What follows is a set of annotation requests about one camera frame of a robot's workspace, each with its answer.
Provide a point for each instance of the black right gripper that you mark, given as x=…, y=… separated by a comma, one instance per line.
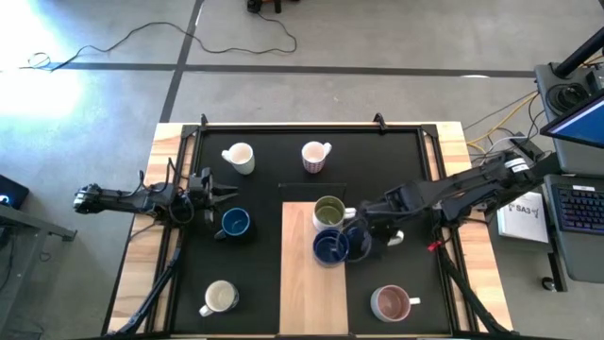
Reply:
x=384, y=224

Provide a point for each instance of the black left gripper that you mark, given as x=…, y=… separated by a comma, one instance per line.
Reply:
x=203, y=193

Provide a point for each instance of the dark blue mug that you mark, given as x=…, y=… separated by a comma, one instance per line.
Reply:
x=234, y=223

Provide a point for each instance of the white mug green lattice pattern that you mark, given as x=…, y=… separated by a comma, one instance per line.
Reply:
x=239, y=157

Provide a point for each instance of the blue floral mug navy inside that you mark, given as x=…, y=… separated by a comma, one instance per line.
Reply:
x=330, y=248

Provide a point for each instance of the white mug green inside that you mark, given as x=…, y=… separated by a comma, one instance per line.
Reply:
x=329, y=213

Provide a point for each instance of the grey mug pink inside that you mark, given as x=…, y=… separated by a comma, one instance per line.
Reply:
x=391, y=303

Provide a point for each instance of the red and white patterned mug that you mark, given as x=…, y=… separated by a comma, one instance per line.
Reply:
x=314, y=156

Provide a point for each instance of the cream white mug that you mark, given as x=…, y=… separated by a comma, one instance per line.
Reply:
x=219, y=296

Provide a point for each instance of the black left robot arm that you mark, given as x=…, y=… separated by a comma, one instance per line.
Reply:
x=118, y=200

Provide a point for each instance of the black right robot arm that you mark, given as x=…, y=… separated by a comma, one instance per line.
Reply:
x=472, y=184

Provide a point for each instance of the black clamp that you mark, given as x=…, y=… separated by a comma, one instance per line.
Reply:
x=380, y=120
x=204, y=120

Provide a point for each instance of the black table mat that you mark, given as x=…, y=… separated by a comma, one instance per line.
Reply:
x=255, y=264

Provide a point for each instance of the light wooden shelf board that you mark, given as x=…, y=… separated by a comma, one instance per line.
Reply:
x=302, y=283

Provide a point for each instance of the white printed paper sheet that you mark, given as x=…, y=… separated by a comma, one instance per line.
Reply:
x=524, y=217

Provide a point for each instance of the black power strip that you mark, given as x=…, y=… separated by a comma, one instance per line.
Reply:
x=526, y=145

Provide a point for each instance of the black caster wheel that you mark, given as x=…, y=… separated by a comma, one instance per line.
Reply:
x=548, y=283

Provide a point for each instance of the black floor stand base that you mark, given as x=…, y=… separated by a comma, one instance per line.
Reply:
x=264, y=5

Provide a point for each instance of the black keyboard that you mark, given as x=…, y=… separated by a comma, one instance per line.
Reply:
x=580, y=208

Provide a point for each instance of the grey equipment cart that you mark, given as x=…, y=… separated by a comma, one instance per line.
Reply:
x=571, y=160

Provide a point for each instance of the laptop computer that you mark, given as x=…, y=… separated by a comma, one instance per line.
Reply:
x=585, y=255

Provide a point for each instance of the black device with blue light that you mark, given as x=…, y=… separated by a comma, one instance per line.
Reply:
x=11, y=191

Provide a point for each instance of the monitor with blue screen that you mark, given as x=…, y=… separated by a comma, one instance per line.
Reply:
x=580, y=125

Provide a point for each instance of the black pole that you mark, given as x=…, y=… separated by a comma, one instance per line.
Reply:
x=580, y=52

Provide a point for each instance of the grey metal desk frame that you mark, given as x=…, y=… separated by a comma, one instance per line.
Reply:
x=33, y=222

